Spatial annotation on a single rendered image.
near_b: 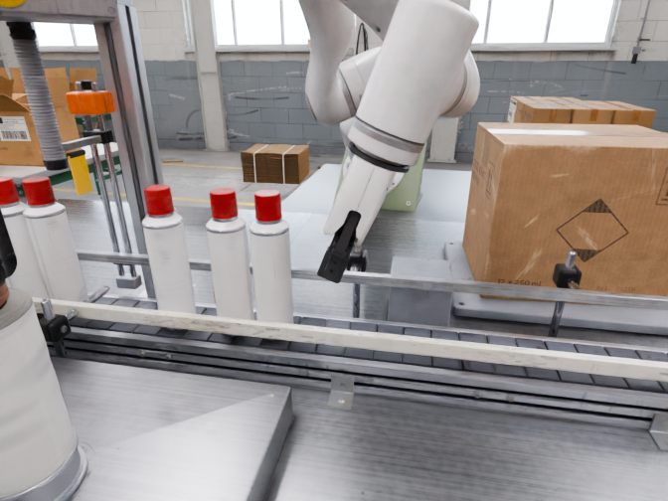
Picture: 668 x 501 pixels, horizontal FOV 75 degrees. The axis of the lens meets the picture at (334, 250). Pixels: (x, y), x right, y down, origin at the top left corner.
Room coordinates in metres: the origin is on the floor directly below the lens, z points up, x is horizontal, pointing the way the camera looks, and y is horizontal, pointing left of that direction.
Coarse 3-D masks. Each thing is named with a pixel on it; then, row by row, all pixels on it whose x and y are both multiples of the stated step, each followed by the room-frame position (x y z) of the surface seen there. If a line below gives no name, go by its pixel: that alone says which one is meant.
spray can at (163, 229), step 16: (144, 192) 0.54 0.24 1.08; (160, 192) 0.54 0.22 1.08; (160, 208) 0.54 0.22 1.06; (144, 224) 0.53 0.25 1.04; (160, 224) 0.53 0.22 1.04; (176, 224) 0.54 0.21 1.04; (160, 240) 0.53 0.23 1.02; (176, 240) 0.54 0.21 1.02; (160, 256) 0.53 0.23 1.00; (176, 256) 0.53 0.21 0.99; (160, 272) 0.53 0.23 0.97; (176, 272) 0.53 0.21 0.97; (160, 288) 0.53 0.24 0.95; (176, 288) 0.53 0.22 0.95; (192, 288) 0.55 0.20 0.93; (160, 304) 0.53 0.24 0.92; (176, 304) 0.53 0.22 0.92; (192, 304) 0.55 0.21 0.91
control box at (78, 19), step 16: (0, 0) 0.60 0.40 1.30; (16, 0) 0.61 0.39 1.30; (32, 0) 0.62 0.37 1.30; (48, 0) 0.63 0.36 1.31; (64, 0) 0.65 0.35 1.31; (80, 0) 0.66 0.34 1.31; (96, 0) 0.68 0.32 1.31; (112, 0) 0.69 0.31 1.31; (0, 16) 0.60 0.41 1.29; (16, 16) 0.61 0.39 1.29; (32, 16) 0.62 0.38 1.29; (48, 16) 0.64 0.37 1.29; (64, 16) 0.65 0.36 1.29; (80, 16) 0.66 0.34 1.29; (96, 16) 0.68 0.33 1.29; (112, 16) 0.69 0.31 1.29
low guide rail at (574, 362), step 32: (128, 320) 0.52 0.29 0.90; (160, 320) 0.51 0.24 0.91; (192, 320) 0.50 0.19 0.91; (224, 320) 0.50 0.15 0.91; (256, 320) 0.50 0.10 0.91; (416, 352) 0.45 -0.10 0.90; (448, 352) 0.44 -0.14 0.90; (480, 352) 0.44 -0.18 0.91; (512, 352) 0.43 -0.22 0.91; (544, 352) 0.43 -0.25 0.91
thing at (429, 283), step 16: (80, 256) 0.62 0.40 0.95; (96, 256) 0.61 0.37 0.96; (112, 256) 0.61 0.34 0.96; (128, 256) 0.60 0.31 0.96; (144, 256) 0.60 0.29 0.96; (304, 272) 0.55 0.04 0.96; (352, 272) 0.55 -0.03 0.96; (368, 272) 0.55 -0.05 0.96; (416, 288) 0.53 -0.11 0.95; (432, 288) 0.52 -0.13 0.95; (448, 288) 0.52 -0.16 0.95; (464, 288) 0.52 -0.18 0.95; (480, 288) 0.51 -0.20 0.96; (496, 288) 0.51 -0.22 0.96; (512, 288) 0.50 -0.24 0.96; (528, 288) 0.50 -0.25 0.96; (544, 288) 0.50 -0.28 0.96; (560, 288) 0.50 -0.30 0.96; (608, 304) 0.48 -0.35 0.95; (624, 304) 0.48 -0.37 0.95; (640, 304) 0.48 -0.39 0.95; (656, 304) 0.47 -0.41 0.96
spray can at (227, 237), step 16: (224, 192) 0.53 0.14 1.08; (224, 208) 0.52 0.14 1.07; (208, 224) 0.53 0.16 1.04; (224, 224) 0.52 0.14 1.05; (240, 224) 0.53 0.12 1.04; (208, 240) 0.52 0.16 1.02; (224, 240) 0.51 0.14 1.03; (240, 240) 0.52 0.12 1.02; (224, 256) 0.51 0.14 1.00; (240, 256) 0.52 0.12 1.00; (224, 272) 0.51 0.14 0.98; (240, 272) 0.52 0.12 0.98; (224, 288) 0.51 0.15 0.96; (240, 288) 0.52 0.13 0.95; (224, 304) 0.51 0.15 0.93; (240, 304) 0.52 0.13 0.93
